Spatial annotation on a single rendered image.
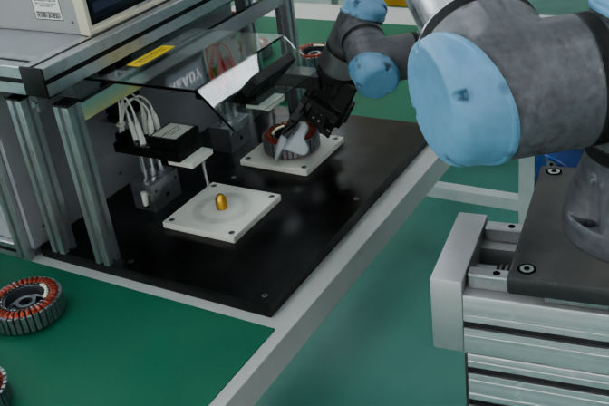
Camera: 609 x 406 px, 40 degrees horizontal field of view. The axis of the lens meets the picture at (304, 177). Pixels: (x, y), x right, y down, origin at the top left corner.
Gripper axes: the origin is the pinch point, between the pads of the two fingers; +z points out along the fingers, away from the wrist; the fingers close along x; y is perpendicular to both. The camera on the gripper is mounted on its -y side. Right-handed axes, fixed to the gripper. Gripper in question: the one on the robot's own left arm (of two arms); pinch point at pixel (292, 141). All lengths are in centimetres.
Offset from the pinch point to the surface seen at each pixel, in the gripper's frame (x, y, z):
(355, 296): 53, 22, 79
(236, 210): -24.6, 3.3, -0.7
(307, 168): -6.9, 6.9, -2.7
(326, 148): 1.6, 6.4, -2.4
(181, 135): -25.6, -10.5, -8.7
